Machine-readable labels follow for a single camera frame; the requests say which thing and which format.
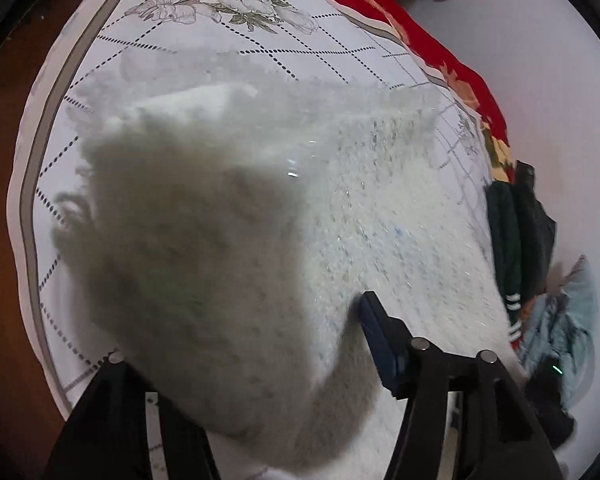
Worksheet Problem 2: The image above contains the white fluffy sweater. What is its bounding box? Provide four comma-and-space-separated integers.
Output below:
53, 49, 524, 479

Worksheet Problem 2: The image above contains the light blue quilt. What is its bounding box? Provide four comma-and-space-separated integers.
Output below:
517, 256, 598, 408

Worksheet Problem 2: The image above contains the dark green striped garment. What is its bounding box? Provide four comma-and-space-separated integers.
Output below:
486, 181, 522, 348

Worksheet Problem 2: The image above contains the red floral blanket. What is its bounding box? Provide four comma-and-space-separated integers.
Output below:
335, 0, 516, 182

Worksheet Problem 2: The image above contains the white floral grid bedsheet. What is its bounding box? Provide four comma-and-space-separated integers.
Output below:
5, 0, 496, 480

